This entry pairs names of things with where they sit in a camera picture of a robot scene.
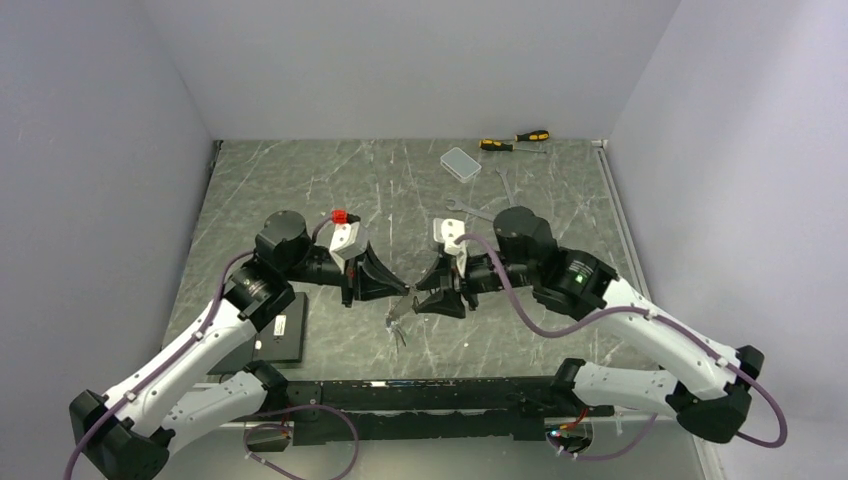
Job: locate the small silver wrench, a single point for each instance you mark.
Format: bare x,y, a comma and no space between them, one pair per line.
503,175

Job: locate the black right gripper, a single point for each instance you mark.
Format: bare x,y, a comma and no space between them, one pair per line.
448,303

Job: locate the yellow black screwdriver upper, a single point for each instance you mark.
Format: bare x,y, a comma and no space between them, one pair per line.
535,136

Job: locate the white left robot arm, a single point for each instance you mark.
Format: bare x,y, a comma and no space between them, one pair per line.
131,430

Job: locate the black flat box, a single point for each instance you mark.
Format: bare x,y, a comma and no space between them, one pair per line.
280,342

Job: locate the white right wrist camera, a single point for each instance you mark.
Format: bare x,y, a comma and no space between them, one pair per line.
446,232

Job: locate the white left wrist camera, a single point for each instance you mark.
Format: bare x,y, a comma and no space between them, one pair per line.
349,239

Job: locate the clear plastic box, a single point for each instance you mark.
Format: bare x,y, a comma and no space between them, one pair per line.
460,165

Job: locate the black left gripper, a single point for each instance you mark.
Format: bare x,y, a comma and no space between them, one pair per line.
385,284

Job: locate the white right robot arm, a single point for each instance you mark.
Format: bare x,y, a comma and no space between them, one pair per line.
701,383

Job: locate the large silver wrench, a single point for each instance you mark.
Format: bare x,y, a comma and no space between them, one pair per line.
455,204

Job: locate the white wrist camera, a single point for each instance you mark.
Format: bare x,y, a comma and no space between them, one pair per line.
349,239
446,232

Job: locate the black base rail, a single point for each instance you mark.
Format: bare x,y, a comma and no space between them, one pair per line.
521,408

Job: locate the yellow black screwdriver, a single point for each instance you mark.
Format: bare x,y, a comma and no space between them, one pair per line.
535,136
499,146

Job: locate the yellow black screwdriver lower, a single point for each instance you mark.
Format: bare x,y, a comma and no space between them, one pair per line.
499,146

